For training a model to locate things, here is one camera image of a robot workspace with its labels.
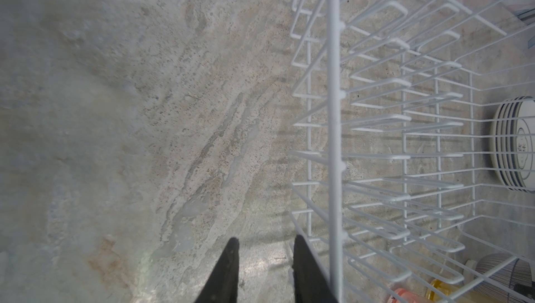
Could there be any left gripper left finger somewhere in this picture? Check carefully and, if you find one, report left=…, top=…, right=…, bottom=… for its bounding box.
left=195, top=237, right=240, bottom=303

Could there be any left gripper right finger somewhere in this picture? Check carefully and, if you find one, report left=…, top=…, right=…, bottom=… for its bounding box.
left=292, top=235, right=337, bottom=303

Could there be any pink glass cup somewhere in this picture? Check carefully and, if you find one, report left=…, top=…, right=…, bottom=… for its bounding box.
left=387, top=288, right=430, bottom=303

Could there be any yellow glass cup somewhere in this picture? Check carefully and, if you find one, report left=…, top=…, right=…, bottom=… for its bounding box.
left=425, top=279, right=473, bottom=303

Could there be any white wire dish rack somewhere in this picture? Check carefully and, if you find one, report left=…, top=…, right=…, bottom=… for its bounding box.
left=289, top=0, right=534, bottom=302

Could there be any white ceramic bowl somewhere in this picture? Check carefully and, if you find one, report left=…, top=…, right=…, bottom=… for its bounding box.
left=465, top=254, right=534, bottom=302

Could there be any grey patterned plate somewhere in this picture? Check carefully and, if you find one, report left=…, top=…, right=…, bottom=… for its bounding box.
left=490, top=97, right=519, bottom=191
left=513, top=97, right=534, bottom=194

